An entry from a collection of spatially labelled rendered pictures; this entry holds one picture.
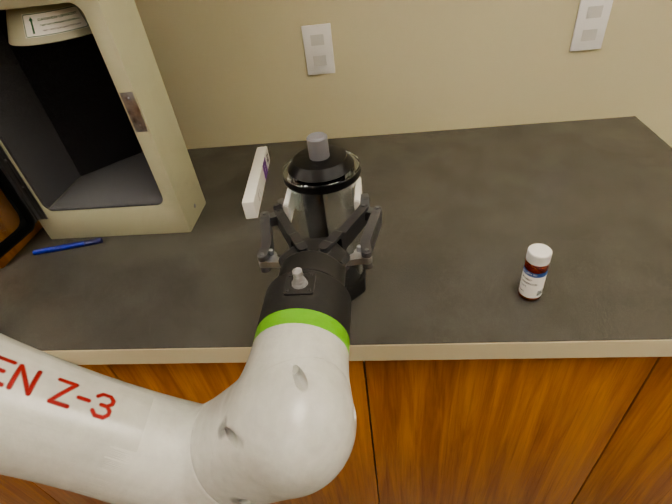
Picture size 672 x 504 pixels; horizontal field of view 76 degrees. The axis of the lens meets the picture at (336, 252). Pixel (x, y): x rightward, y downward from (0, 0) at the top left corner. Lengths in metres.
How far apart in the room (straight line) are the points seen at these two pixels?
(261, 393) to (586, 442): 0.79
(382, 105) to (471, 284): 0.63
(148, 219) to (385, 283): 0.51
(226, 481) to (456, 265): 0.53
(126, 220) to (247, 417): 0.71
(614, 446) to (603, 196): 0.48
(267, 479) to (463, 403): 0.55
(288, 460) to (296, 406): 0.04
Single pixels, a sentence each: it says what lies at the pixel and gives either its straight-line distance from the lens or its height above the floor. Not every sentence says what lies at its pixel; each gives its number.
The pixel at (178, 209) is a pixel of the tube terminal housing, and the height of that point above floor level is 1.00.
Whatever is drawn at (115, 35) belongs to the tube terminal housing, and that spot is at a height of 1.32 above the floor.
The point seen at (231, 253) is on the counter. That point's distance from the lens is 0.86.
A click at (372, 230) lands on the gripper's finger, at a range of 0.53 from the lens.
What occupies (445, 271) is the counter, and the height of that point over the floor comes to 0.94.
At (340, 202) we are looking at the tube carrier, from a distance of 0.59.
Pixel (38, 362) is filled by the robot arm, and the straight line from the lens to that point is 0.41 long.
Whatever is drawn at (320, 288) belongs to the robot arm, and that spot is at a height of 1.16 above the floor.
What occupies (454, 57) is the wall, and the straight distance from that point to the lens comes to 1.20.
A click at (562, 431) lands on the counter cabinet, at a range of 0.98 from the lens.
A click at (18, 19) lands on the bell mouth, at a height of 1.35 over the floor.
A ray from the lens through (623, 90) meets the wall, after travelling 1.36.
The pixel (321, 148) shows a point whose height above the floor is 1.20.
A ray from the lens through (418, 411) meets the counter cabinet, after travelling 0.86.
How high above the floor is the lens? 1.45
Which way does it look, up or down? 39 degrees down
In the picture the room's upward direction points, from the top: 8 degrees counter-clockwise
